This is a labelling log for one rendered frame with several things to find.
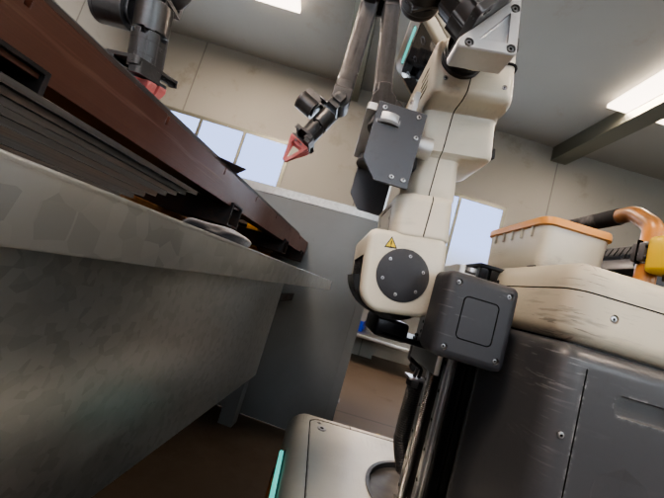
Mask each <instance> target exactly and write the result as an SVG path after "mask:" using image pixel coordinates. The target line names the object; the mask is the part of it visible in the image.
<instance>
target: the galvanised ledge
mask: <svg viewBox="0 0 664 498"><path fill-rule="evenodd" d="M0 246H1V247H9V248H16V249H24V250H32V251H39V252H46V253H53V254H61V255H69V256H76V257H84V258H92V259H99V260H107V261H115V262H122V263H130V264H136V265H144V266H152V267H159V268H167V269H175V270H182V271H190V272H198V273H205V274H213V275H220V276H228V277H235V278H242V279H250V280H258V281H265V282H273V283H281V284H288V285H296V286H303V287H311V288H319V289H326V290H330V287H331V283H332V281H329V280H327V279H324V278H322V277H319V276H317V275H314V274H312V273H309V272H307V271H305V270H303V269H300V268H298V267H295V266H293V265H290V264H288V263H285V262H283V261H280V260H278V259H275V258H273V257H270V256H268V255H265V254H263V253H260V252H258V251H255V250H253V249H250V248H248V247H245V246H243V245H240V244H238V243H235V242H233V241H230V240H228V239H225V238H223V237H220V236H218V235H215V234H213V233H210V232H208V231H205V230H203V229H200V228H198V227H195V226H193V225H190V224H189V223H186V222H184V221H181V220H179V219H176V218H174V217H171V216H169V215H166V214H164V213H161V212H159V211H156V210H154V209H151V208H149V207H145V206H142V205H140V204H137V203H135V202H132V201H130V200H127V199H125V198H122V197H120V196H117V195H115V194H112V193H110V192H107V191H105V190H102V189H100V188H97V187H95V186H92V185H90V184H87V183H85V182H82V181H80V180H77V179H75V178H72V177H70V176H67V175H65V174H62V173H60V172H57V171H55V170H52V169H50V168H47V167H45V166H42V165H40V164H38V163H36V162H33V161H31V160H28V159H26V158H23V157H21V156H18V155H16V154H13V153H11V152H8V151H6V150H3V149H1V148H0Z"/></svg>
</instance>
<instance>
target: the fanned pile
mask: <svg viewBox="0 0 664 498"><path fill-rule="evenodd" d="M0 148H1V149H3V150H6V151H8V152H11V153H13V154H16V155H18V156H21V157H23V158H26V159H28V160H31V161H33V162H36V163H38V164H40V165H42V166H45V167H47V168H50V169H52V170H55V171H57V172H60V173H62V174H65V175H67V176H70V177H72V178H75V179H77V180H80V181H82V182H85V183H87V184H90V185H92V186H95V187H97V188H100V189H102V190H105V191H107V192H110V193H112V194H115V195H117V196H119V195H124V196H127V197H130V198H133V197H134V194H136V195H139V196H142V197H144V196H145V193H146V194H149V195H151V196H154V197H156V196H157V193H158V194H160V195H163V196H166V195H167V193H168V194H171V195H174V196H177V193H179V194H182V195H186V193H187V192H188V193H191V194H193V195H197V193H198V192H197V191H196V190H194V189H193V188H191V187H189V186H188V185H186V184H184V183H183V182H181V181H179V180H178V179H176V178H174V177H173V176H171V175H170V174H168V173H166V172H165V171H163V170H161V169H160V168H158V167H156V166H155V165H153V164H152V163H150V162H148V161H147V160H145V159H143V158H142V157H140V156H138V155H137V154H135V153H134V152H132V151H130V150H129V149H127V148H125V147H124V146H122V145H120V144H119V143H117V142H116V141H114V140H112V139H111V138H109V137H107V136H106V135H104V134H102V133H101V132H99V131H98V130H96V129H94V128H93V127H91V126H89V125H88V124H85V123H84V122H82V121H81V120H79V119H77V118H76V117H74V116H72V115H71V114H69V113H67V112H66V111H64V110H63V109H61V108H59V107H58V106H57V105H55V104H54V103H52V102H50V101H49V100H47V99H46V98H44V97H42V96H41V95H39V94H37V93H36V92H34V91H32V90H31V89H29V88H28V87H26V86H24V85H23V84H21V83H19V82H18V81H16V80H14V79H13V78H11V77H10V76H8V75H6V74H5V73H3V72H1V71H0Z"/></svg>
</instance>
